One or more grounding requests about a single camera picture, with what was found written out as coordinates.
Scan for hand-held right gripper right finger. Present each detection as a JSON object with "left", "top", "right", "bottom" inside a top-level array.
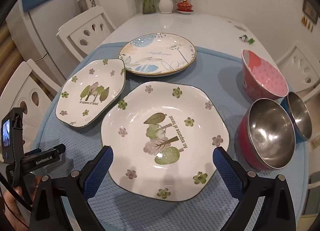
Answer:
[{"left": 212, "top": 146, "right": 304, "bottom": 231}]

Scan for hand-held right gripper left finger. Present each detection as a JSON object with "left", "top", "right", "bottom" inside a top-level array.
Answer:
[{"left": 29, "top": 145, "right": 114, "bottom": 231}]

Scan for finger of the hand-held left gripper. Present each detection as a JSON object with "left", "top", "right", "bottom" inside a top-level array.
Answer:
[{"left": 51, "top": 143, "right": 66, "bottom": 158}]

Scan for small hexagonal forest print plate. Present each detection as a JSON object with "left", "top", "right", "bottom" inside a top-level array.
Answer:
[{"left": 55, "top": 59, "right": 126, "bottom": 128}]

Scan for red steel bowl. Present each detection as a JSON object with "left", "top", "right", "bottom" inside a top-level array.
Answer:
[{"left": 237, "top": 98, "right": 296, "bottom": 171}]

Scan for large hexagonal forest print plate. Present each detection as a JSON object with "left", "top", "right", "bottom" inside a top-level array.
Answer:
[{"left": 101, "top": 81, "right": 230, "bottom": 202}]

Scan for blue steel bowl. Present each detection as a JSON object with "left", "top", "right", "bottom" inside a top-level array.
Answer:
[{"left": 280, "top": 92, "right": 312, "bottom": 143}]

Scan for pink plastic bowl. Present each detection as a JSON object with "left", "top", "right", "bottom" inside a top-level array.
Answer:
[{"left": 241, "top": 49, "right": 289, "bottom": 101}]

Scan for round blue leaf print plate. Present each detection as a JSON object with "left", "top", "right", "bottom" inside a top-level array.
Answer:
[{"left": 118, "top": 33, "right": 197, "bottom": 77}]

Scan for person's left hand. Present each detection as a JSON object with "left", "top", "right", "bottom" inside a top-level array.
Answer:
[{"left": 0, "top": 187, "right": 29, "bottom": 231}]

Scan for white wooden chair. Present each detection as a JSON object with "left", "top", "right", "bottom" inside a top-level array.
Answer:
[
  {"left": 0, "top": 59, "right": 63, "bottom": 146},
  {"left": 56, "top": 6, "right": 117, "bottom": 62},
  {"left": 275, "top": 40, "right": 320, "bottom": 92}
]

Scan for light blue table mat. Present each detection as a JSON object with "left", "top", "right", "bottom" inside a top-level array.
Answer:
[{"left": 32, "top": 42, "right": 315, "bottom": 231}]

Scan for white refrigerator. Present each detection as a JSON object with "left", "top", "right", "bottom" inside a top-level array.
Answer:
[{"left": 5, "top": 0, "right": 83, "bottom": 92}]

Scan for small green white toy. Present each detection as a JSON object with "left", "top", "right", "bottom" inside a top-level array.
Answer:
[{"left": 239, "top": 35, "right": 255, "bottom": 45}]

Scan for red lidded tea cup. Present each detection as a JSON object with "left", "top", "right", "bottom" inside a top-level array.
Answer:
[{"left": 176, "top": 0, "right": 195, "bottom": 15}]

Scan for green glass vase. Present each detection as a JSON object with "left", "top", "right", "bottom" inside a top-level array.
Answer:
[{"left": 142, "top": 0, "right": 157, "bottom": 15}]

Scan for white ceramic vase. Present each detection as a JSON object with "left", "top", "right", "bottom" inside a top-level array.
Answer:
[{"left": 159, "top": 0, "right": 173, "bottom": 14}]

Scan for black cable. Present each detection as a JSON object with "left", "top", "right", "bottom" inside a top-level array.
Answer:
[{"left": 0, "top": 171, "right": 33, "bottom": 229}]

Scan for orange wall ornaments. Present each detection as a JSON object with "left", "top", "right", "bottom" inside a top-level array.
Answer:
[{"left": 301, "top": 16, "right": 314, "bottom": 32}]

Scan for brown framed wall picture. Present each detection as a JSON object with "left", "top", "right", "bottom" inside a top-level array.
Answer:
[{"left": 302, "top": 0, "right": 319, "bottom": 25}]

